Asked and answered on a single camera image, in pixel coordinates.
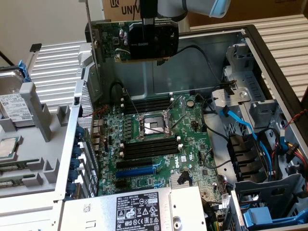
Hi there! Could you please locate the long black expansion slot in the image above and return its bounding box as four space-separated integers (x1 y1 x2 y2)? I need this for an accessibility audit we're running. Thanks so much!
115 158 155 169

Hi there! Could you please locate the silver power supply unit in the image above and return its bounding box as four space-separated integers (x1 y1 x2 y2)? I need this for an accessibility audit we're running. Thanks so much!
61 184 208 231

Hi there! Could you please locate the short blue wire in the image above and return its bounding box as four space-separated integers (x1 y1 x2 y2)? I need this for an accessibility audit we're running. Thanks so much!
279 128 291 157

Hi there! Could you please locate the metal disk bay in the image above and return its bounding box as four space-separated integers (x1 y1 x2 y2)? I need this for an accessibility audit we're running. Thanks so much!
211 43 268 114

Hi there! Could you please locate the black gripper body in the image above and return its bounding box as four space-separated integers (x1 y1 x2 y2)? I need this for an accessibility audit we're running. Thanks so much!
139 0 159 19

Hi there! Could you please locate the red yellow power wire bundle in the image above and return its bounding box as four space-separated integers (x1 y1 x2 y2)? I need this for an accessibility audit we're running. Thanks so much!
286 141 308 168

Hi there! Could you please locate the grey plastic parts rack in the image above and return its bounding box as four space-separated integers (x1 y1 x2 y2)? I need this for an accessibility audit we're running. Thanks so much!
0 81 73 199

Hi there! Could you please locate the green motherboard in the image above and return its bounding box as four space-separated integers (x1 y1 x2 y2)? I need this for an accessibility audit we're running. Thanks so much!
91 93 232 210

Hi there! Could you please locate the red black twisted wire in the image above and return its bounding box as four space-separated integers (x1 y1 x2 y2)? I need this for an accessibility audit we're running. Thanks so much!
283 109 308 130
78 103 109 151

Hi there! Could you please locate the black RAM slot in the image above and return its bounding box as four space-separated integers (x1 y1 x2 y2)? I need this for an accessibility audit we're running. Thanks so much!
123 97 173 106
123 94 173 103
123 141 180 150
124 101 173 110
124 104 173 114
124 149 182 161
124 145 181 154
122 137 180 147

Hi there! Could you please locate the blue flat disk wire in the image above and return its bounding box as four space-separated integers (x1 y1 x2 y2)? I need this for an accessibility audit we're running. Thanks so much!
220 105 277 180

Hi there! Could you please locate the silver open PC case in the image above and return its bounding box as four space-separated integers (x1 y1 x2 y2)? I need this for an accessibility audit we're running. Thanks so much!
0 24 308 231

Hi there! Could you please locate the black curved cable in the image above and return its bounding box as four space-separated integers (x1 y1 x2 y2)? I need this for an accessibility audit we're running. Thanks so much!
204 148 233 170

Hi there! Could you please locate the long blue expansion slot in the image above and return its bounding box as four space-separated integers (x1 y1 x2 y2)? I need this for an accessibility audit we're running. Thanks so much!
115 167 156 179

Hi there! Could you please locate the brown cardboard box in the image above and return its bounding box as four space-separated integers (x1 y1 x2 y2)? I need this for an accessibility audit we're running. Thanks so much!
102 0 308 27

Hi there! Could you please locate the dark grey drive cage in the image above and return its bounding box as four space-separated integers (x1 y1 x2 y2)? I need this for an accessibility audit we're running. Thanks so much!
230 173 308 231

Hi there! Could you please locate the black cable with loose plug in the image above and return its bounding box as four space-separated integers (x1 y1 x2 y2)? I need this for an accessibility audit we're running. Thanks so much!
155 45 223 86

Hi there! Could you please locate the green RAM stick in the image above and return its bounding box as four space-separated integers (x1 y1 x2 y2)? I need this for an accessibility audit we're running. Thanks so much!
0 163 27 172
0 179 25 189

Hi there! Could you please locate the blue plastic disk carrier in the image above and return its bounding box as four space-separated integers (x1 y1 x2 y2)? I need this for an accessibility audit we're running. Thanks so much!
242 206 308 229

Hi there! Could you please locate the black looped cable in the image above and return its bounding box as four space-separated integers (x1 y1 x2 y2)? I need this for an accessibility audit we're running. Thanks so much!
201 95 231 142

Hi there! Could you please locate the silver chipset heatsink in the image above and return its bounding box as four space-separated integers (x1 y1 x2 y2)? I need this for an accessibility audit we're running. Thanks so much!
169 172 191 188

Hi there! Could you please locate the green graphics card black shroud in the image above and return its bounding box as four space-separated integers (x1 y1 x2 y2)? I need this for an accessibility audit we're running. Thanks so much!
81 0 180 73

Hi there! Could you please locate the CPU socket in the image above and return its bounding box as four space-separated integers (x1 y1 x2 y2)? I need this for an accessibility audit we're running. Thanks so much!
135 109 176 143

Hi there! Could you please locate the silver CPU chip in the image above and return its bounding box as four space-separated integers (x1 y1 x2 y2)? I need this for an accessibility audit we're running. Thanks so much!
0 136 20 160

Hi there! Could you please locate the black ribbed plastic bracket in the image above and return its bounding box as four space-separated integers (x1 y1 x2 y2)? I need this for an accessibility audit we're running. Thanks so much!
227 134 271 185

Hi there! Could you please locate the hard disk with blue carrier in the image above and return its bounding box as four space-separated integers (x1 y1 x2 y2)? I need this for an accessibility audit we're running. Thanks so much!
0 60 34 128

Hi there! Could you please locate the thin metal locking lever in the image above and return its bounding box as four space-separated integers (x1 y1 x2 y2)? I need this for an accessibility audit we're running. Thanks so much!
141 112 188 135
122 89 141 116

